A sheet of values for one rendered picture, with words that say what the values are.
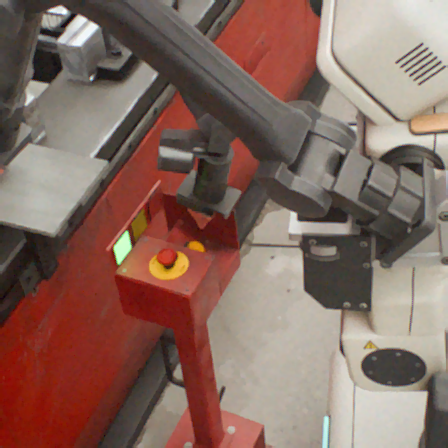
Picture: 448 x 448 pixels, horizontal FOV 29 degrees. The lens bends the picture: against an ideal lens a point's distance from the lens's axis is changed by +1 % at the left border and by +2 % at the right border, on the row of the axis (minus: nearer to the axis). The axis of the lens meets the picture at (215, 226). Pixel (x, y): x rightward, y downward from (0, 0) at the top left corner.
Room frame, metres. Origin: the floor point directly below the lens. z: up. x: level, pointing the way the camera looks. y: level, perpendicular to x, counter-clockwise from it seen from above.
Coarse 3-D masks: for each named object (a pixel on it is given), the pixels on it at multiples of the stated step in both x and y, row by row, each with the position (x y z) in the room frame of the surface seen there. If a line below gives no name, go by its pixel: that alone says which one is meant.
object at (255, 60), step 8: (264, 32) 2.05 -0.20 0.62; (264, 40) 2.05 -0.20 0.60; (256, 48) 1.99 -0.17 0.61; (264, 48) 2.04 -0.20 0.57; (248, 56) 1.94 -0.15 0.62; (256, 56) 1.99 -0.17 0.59; (264, 56) 2.03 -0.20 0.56; (248, 64) 1.94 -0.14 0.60; (256, 64) 1.99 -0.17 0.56; (248, 72) 1.94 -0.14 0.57; (256, 72) 1.95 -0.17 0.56
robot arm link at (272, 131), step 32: (32, 0) 0.74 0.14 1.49; (64, 0) 0.72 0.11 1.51; (96, 0) 0.71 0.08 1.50; (128, 0) 0.73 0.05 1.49; (160, 0) 0.75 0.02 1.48; (128, 32) 0.73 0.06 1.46; (160, 32) 0.73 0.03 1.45; (192, 32) 0.75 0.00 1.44; (160, 64) 0.73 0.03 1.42; (192, 64) 0.73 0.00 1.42; (224, 64) 0.74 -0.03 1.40; (192, 96) 0.74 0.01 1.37; (224, 96) 0.72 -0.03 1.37; (256, 96) 0.74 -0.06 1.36; (256, 128) 0.72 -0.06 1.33; (288, 128) 0.74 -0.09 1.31; (320, 128) 0.76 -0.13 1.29; (288, 160) 0.72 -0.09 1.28; (288, 192) 0.71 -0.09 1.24; (320, 192) 0.70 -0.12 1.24
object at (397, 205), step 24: (384, 168) 0.73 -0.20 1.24; (432, 168) 0.75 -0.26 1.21; (360, 192) 0.70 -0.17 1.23; (384, 192) 0.70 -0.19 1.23; (408, 192) 0.70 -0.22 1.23; (432, 192) 0.71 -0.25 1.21; (360, 216) 0.70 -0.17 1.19; (384, 216) 0.69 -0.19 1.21; (408, 216) 0.68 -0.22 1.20; (432, 216) 0.67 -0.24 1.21; (384, 240) 0.69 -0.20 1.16; (408, 240) 0.66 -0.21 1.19
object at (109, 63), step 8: (168, 0) 1.77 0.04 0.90; (176, 0) 1.78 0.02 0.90; (176, 8) 1.77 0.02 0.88; (104, 56) 1.58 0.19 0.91; (120, 56) 1.57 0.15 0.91; (128, 56) 1.57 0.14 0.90; (136, 56) 1.59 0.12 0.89; (104, 64) 1.55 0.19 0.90; (112, 64) 1.54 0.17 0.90; (120, 64) 1.54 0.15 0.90; (128, 64) 1.56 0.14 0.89; (104, 72) 1.54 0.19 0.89; (112, 72) 1.53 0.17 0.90; (120, 72) 1.53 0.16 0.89
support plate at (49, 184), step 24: (0, 168) 1.12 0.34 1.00; (24, 168) 1.11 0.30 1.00; (48, 168) 1.11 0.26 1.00; (72, 168) 1.10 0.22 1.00; (96, 168) 1.09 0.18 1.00; (0, 192) 1.06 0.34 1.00; (24, 192) 1.05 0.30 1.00; (48, 192) 1.05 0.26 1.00; (72, 192) 1.04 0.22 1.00; (0, 216) 1.00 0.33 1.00; (24, 216) 1.00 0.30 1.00; (48, 216) 0.99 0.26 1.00
